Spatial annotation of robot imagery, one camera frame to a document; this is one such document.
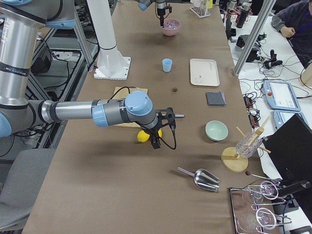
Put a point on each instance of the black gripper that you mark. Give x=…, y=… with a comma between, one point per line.
x=160, y=7
x=150, y=131

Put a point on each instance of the clear ice cubes pile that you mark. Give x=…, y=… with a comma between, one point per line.
x=171, y=25

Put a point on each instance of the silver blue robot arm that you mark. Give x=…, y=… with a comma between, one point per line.
x=23, y=19
x=144, y=4

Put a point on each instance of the light blue plastic cup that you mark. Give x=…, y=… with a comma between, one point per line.
x=167, y=64

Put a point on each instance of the steel ice scoop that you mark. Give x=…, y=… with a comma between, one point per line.
x=203, y=179

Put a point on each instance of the pink bowl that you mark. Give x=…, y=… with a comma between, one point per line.
x=170, y=33

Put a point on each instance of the whole yellow lemon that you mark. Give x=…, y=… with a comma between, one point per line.
x=143, y=136

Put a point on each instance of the light green bowl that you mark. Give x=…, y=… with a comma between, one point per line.
x=216, y=130

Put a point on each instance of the wooden cutting board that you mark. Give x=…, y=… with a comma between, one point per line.
x=123, y=94

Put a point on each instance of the cream rectangular tray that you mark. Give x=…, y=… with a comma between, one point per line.
x=204, y=72

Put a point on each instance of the grey folded cloth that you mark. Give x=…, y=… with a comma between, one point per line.
x=216, y=98

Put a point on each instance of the wooden glass stand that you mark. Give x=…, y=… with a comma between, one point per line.
x=235, y=163

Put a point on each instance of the black thermos bottle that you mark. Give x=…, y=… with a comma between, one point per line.
x=244, y=12

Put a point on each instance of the clear glass on stand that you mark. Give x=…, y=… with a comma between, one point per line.
x=248, y=145

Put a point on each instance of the metal wine glass rack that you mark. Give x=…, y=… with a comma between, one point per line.
x=252, y=210

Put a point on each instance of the teach pendant lower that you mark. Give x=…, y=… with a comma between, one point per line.
x=280, y=117

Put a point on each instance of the teach pendant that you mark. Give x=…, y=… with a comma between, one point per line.
x=280, y=117
x=280, y=95

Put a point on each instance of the grey office chair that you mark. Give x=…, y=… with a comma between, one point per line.
x=22, y=187

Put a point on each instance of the teach pendant upper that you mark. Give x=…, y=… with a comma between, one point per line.
x=280, y=95

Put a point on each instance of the seated person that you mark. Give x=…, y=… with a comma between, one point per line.
x=295, y=24

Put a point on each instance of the black monitor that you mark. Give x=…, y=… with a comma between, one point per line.
x=291, y=152

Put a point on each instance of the white wire cup rack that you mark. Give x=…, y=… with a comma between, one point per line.
x=201, y=7

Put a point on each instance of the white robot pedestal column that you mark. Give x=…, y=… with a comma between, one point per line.
x=111, y=64

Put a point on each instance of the aluminium frame post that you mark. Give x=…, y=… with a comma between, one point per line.
x=263, y=14

